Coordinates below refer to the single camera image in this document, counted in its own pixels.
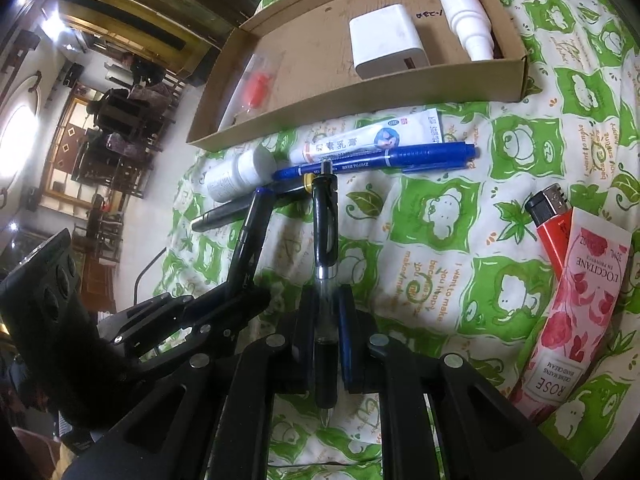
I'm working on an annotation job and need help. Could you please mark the black marker yellow caps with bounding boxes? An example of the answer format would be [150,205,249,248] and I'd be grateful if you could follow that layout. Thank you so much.
[191,174,314,233]

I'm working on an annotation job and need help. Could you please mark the black clear gel pen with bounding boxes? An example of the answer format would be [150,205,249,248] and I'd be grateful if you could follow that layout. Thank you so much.
[312,160,338,411]

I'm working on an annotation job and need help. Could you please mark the blue marker pen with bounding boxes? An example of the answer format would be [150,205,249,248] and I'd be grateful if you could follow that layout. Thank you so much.
[271,141,478,182]

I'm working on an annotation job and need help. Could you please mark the red lighter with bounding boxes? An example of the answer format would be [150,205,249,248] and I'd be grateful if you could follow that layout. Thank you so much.
[525,183,572,278]

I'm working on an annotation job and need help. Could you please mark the pink rose hand cream tube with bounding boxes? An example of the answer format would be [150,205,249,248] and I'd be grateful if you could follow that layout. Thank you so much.
[512,208,631,422]

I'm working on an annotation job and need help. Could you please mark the white charger adapter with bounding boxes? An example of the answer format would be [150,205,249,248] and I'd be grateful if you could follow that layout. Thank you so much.
[349,4,430,79]

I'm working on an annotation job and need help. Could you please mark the white squeeze bottle red label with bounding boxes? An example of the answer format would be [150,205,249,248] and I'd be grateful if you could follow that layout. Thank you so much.
[440,0,495,62]

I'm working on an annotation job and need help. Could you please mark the white pill bottle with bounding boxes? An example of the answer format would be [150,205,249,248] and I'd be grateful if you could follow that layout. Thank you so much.
[204,145,277,203]

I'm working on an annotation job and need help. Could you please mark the green white patterned cloth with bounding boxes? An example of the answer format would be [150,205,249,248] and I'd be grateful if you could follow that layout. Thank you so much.
[152,0,640,480]

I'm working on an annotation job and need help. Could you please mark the cardboard tray box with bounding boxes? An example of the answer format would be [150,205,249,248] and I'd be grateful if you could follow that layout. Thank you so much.
[186,0,528,152]

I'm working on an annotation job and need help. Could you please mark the white ointment tube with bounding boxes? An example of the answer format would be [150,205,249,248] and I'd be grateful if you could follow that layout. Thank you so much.
[288,108,444,165]

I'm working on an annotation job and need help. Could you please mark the black cable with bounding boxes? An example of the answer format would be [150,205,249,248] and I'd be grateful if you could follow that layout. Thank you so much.
[132,246,167,306]

